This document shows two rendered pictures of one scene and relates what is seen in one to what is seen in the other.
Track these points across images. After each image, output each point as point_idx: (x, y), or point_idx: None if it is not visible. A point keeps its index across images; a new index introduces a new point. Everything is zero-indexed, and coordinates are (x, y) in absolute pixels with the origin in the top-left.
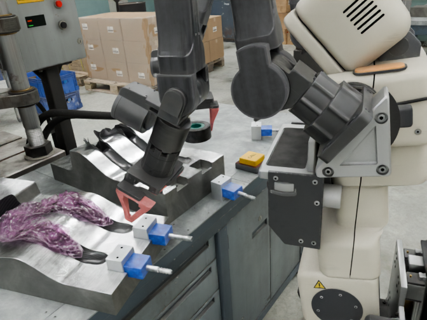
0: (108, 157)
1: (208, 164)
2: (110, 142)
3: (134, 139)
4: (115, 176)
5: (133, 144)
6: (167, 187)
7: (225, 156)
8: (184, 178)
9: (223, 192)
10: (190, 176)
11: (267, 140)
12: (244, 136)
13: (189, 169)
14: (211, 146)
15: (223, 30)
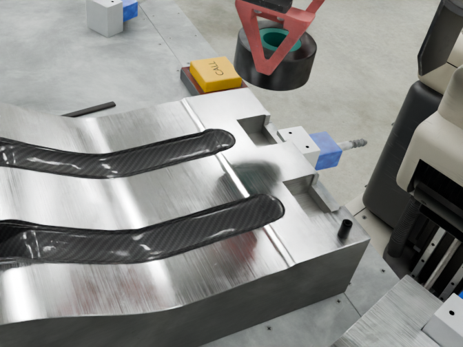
0: (68, 257)
1: (255, 122)
2: (3, 211)
3: (16, 158)
4: (169, 292)
5: (45, 173)
6: (339, 219)
7: (135, 92)
8: (305, 178)
9: (319, 160)
10: (309, 166)
11: (133, 27)
12: (79, 34)
13: (273, 152)
14: (61, 85)
15: None
